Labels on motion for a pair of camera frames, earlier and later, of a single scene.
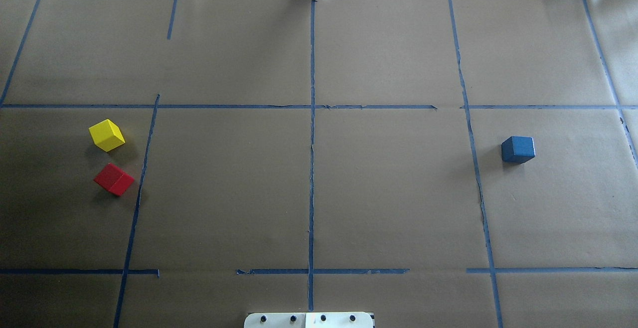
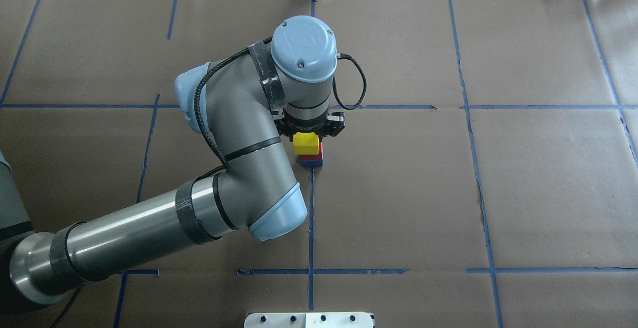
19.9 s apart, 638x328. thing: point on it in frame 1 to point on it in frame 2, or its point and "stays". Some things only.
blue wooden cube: x=518 y=149 to x=312 y=164
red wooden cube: x=114 y=180 to x=315 y=157
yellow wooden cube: x=106 y=135 to x=305 y=143
